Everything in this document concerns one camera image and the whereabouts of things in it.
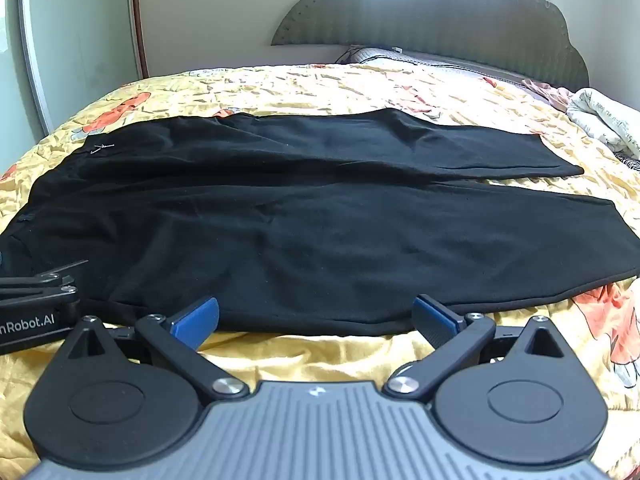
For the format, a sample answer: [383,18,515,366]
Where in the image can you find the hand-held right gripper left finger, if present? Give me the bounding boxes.
[60,296,251,404]

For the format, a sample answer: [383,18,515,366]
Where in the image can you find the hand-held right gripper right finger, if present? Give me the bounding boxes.
[384,294,577,404]

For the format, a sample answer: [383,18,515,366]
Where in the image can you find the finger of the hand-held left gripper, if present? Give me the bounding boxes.
[0,259,90,288]
[0,284,82,305]

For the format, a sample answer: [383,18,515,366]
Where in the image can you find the black pants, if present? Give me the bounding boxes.
[0,107,640,338]

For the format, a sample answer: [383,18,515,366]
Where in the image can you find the pale glossy wardrobe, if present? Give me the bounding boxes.
[0,0,140,163]

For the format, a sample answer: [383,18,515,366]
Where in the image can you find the yellow floral bedspread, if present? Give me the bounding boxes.
[0,62,640,480]

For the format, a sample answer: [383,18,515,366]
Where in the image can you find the pink cloth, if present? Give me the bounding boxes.
[521,77,573,112]

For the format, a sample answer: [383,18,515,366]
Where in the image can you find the grey pillow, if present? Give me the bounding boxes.
[345,46,531,92]

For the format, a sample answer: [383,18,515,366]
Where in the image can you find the white crumpled blanket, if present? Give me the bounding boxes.
[566,87,640,161]

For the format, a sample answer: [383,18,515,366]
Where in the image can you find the grey padded headboard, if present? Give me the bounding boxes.
[272,0,591,88]

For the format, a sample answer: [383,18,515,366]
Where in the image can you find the brown wooden door frame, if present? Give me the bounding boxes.
[127,0,150,80]

